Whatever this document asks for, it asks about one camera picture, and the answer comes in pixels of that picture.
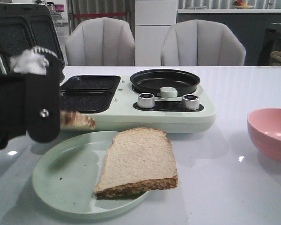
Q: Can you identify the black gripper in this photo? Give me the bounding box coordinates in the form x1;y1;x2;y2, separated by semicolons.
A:
0;46;62;150

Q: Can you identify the bread slice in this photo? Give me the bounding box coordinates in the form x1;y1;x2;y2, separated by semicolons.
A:
94;127;178;199
60;110;96;129

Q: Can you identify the mint green sandwich maker lid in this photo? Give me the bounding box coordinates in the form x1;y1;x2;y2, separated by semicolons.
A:
0;2;65;81

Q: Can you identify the pink plastic bowl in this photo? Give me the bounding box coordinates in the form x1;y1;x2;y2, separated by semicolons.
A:
247;108;281;162

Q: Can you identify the mint green breakfast maker base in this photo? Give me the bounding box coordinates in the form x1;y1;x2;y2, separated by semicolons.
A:
60;75;216;133

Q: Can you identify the mint green round plate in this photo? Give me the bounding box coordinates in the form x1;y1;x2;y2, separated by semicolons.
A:
32;131;149;219

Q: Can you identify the left grey upholstered chair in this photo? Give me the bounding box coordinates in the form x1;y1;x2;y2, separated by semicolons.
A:
65;17;135;66

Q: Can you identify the grey upholstered chair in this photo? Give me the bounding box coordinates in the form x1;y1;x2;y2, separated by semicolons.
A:
65;17;135;66
161;20;246;66

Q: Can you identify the left silver control knob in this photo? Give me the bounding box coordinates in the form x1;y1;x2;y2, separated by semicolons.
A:
137;93;155;109

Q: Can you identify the silver control knob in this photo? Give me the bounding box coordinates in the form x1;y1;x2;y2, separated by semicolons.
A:
181;94;200;111
137;93;155;109

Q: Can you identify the black round frying pan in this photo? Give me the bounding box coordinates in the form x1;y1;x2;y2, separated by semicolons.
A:
130;69;200;98

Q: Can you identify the white refrigerator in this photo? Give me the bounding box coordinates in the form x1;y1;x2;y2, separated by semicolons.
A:
135;0;178;66

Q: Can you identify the right silver control knob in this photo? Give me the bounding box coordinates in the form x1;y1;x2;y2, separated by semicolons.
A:
181;94;200;111

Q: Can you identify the right grey upholstered chair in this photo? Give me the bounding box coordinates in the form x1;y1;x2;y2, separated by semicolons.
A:
161;20;246;66

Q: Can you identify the fruit plate on counter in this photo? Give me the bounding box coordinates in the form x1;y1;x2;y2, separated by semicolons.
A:
232;0;254;9

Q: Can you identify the grey kitchen counter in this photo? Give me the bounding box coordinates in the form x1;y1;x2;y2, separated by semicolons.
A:
177;9;281;66

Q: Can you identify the dark appliance at right edge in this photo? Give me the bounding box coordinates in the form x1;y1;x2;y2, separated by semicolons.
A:
258;23;281;66

